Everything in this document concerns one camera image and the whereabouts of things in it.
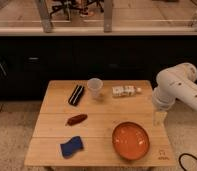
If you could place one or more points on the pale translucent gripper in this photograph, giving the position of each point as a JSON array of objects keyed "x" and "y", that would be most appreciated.
[{"x": 159, "y": 117}]

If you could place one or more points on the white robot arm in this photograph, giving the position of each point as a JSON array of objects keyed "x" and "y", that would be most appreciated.
[{"x": 177, "y": 82}]

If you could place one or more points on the orange round bowl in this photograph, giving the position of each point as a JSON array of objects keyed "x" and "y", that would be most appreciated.
[{"x": 130, "y": 141}]

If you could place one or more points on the clear plastic cup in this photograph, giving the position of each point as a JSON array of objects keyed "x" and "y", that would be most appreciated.
[{"x": 95, "y": 85}]

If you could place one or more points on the wooden slatted table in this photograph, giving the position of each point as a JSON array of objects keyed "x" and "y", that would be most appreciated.
[{"x": 104, "y": 115}]

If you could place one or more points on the brown sausage-shaped object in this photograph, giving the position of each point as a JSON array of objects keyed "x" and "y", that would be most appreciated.
[{"x": 76, "y": 119}]

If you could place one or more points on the black striped rectangular case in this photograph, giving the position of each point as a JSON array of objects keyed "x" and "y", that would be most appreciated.
[{"x": 76, "y": 95}]

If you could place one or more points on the blue sponge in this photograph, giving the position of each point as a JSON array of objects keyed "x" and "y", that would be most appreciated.
[{"x": 71, "y": 146}]

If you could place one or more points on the black office chair base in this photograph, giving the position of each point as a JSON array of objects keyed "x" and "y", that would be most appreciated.
[{"x": 80, "y": 5}]

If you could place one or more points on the centre metal window post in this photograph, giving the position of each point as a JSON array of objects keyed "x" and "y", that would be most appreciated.
[{"x": 108, "y": 6}]

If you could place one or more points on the metal window post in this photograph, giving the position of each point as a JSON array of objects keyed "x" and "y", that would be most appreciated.
[
  {"x": 108, "y": 6},
  {"x": 44, "y": 15}
]

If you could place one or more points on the left metal window post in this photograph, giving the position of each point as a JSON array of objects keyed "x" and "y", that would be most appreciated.
[{"x": 44, "y": 15}]

